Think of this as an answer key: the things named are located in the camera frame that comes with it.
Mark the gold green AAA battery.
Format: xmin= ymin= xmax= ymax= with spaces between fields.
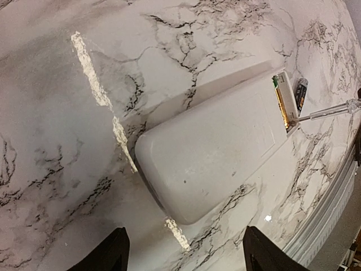
xmin=272 ymin=75 xmax=290 ymax=129

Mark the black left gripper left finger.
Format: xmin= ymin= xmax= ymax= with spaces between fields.
xmin=68 ymin=228 xmax=130 ymax=271

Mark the white remote control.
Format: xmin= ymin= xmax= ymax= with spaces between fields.
xmin=135 ymin=67 xmax=298 ymax=225

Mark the front aluminium rail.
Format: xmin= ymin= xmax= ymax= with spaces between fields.
xmin=283 ymin=150 xmax=358 ymax=267

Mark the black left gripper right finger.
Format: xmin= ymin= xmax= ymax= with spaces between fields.
xmin=243 ymin=226 xmax=308 ymax=271

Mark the black silver AAA battery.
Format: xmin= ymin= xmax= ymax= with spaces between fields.
xmin=294 ymin=78 xmax=308 ymax=114

